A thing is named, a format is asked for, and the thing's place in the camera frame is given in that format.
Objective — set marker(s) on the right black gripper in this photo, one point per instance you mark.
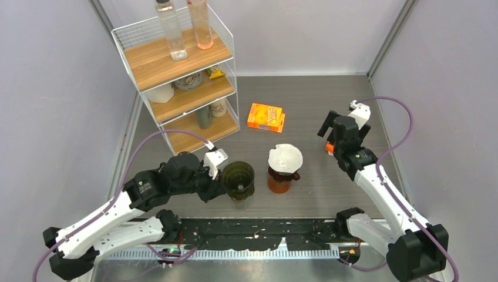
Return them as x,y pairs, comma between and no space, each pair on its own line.
329,123

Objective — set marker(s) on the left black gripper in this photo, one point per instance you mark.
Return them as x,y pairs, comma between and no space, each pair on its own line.
215,188

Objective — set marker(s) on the dark green glass dripper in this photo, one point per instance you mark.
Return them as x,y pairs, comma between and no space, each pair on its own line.
238,179

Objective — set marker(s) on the white paper coffee filter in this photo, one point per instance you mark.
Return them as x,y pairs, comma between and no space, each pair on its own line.
285,158

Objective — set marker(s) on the amber brown glass dripper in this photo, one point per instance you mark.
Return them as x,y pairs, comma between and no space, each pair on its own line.
280,177

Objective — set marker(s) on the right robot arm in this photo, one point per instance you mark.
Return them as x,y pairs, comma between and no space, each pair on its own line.
413,248

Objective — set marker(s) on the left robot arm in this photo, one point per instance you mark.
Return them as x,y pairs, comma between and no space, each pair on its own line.
77,248

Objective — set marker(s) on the orange photo printed package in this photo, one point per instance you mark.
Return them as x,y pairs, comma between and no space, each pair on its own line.
329,148

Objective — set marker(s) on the clear glass carafe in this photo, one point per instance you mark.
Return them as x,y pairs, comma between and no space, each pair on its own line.
241,204

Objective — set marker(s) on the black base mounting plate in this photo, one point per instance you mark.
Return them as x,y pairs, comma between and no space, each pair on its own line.
256,234

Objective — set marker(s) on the orange sponge box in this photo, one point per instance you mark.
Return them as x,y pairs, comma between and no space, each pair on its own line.
266,117

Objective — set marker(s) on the amber glass carafe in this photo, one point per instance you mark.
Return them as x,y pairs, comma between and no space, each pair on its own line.
278,187

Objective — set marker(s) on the white cup on shelf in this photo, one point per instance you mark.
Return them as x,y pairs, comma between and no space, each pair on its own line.
161,94

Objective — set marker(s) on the cartoon printed round tin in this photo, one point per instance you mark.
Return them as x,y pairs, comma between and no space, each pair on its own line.
189,82

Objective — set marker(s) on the yellow snack bag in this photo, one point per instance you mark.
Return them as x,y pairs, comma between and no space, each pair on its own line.
215,71

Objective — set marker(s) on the pink tinted tall bottle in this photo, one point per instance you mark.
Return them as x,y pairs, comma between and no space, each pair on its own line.
198,11

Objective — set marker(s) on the clear tall bottle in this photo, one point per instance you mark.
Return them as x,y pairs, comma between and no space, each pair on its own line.
170,24

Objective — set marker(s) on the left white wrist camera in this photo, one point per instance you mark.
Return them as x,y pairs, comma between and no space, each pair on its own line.
214,161

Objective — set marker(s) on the white wire wooden shelf rack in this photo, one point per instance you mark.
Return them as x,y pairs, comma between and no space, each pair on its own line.
146,58

